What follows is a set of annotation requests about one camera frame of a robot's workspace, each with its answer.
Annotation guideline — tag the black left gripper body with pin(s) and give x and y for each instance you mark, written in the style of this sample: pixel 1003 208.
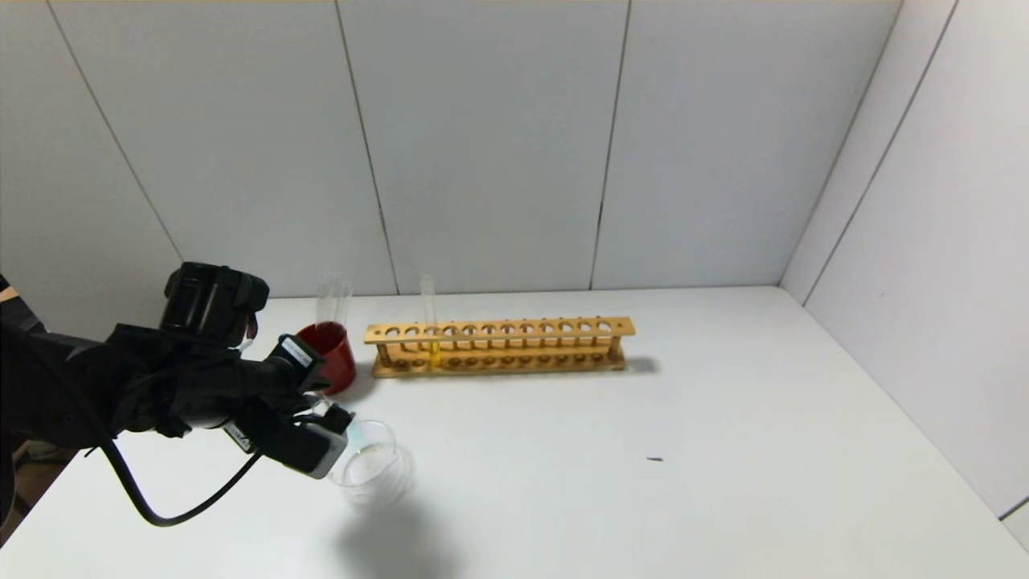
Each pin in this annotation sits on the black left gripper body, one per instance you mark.
pixel 296 355

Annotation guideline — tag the person in dark clothing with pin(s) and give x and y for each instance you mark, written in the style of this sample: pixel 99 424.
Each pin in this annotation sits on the person in dark clothing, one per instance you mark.
pixel 20 318

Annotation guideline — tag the grey worn shoe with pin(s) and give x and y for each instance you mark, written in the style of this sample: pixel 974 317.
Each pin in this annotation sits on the grey worn shoe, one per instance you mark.
pixel 52 452

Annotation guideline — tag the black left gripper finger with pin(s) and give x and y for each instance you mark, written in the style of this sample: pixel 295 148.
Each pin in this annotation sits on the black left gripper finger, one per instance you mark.
pixel 313 390
pixel 338 418

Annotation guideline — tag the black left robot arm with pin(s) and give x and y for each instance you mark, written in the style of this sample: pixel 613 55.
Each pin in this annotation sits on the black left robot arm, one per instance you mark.
pixel 80 386

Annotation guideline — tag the dark red cup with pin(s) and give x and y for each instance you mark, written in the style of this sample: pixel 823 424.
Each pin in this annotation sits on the dark red cup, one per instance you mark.
pixel 339 362

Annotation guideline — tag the test tube with yellow pigment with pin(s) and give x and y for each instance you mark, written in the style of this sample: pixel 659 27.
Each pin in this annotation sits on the test tube with yellow pigment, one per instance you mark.
pixel 434 354

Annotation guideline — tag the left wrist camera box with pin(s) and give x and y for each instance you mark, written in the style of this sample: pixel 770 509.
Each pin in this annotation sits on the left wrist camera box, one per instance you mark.
pixel 305 450

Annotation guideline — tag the wooden test tube rack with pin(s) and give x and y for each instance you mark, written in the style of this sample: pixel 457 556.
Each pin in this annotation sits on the wooden test tube rack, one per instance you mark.
pixel 498 328

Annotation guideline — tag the clear glass dish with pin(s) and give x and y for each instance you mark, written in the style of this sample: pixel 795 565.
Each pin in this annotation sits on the clear glass dish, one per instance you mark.
pixel 382 474

